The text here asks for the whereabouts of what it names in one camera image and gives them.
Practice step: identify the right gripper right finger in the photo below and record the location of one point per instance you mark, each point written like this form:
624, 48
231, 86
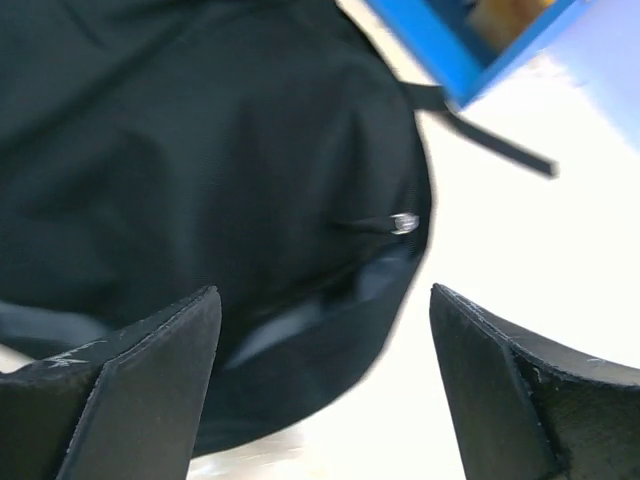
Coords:
526, 407

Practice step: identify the black student backpack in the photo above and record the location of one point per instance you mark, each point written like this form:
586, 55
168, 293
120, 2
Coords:
265, 148

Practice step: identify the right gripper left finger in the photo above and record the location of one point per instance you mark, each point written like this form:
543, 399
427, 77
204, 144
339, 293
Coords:
125, 406

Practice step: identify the blue shelf unit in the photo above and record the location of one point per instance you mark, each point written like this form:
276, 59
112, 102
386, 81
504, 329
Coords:
458, 59

